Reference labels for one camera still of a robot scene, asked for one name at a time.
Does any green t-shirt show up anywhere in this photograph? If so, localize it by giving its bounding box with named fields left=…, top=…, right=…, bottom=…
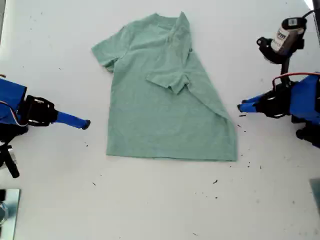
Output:
left=90, top=11, right=238, bottom=163

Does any red white servo wire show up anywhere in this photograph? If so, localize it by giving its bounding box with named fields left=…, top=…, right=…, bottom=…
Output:
left=0, top=99, right=29, bottom=129
left=271, top=71, right=320, bottom=89

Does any black camera cable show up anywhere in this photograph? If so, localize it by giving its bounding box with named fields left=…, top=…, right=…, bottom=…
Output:
left=301, top=8, right=317, bottom=21

